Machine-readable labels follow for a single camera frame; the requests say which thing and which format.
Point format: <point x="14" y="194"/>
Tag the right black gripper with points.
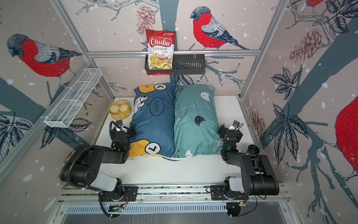
<point x="224" y="130"/>

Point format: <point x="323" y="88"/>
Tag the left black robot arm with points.
<point x="83" y="168"/>

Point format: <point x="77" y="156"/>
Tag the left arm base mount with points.
<point x="123" y="194"/>

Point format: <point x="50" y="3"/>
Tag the teal cat pillow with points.
<point x="196" y="124"/>

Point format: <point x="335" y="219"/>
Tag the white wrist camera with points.
<point x="119" y="125"/>
<point x="235" y="125"/>

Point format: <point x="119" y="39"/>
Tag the black round knob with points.
<point x="253" y="150"/>

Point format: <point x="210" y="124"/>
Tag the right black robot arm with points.
<point x="257" y="176"/>

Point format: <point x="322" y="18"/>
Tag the blue cartoon pillow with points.
<point x="153" y="120"/>

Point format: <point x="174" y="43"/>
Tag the red Chuba chips bag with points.
<point x="160" y="51"/>

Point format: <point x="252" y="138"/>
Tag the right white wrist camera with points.
<point x="235" y="125"/>

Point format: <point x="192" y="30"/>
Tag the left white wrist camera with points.
<point x="119" y="125"/>

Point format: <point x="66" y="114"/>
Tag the yellow tub of biscuits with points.
<point x="120" y="109"/>

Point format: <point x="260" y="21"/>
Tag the white wire mesh shelf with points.
<point x="70" y="104"/>

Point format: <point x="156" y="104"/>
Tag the black wire wall basket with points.
<point x="182" y="65"/>

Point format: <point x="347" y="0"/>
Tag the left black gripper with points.
<point x="130" y="132"/>

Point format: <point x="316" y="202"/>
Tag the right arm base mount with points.
<point x="220" y="193"/>

